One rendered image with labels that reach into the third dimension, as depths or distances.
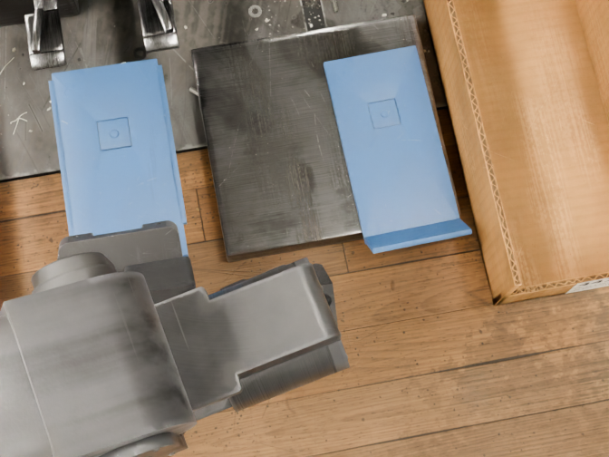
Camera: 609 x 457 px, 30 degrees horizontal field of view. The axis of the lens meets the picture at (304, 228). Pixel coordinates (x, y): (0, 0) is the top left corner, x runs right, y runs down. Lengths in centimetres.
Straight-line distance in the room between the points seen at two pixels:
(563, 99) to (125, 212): 34
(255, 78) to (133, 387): 43
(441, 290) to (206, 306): 34
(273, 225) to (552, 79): 24
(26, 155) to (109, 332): 42
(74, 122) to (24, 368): 34
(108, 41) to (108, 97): 12
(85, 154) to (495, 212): 27
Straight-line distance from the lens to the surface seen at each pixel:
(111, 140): 75
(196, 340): 51
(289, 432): 80
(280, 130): 83
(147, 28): 79
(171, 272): 59
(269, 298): 51
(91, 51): 88
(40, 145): 86
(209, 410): 53
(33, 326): 45
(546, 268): 84
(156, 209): 74
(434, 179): 82
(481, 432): 82
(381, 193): 81
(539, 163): 86
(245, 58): 85
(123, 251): 62
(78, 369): 45
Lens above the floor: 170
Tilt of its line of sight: 75 degrees down
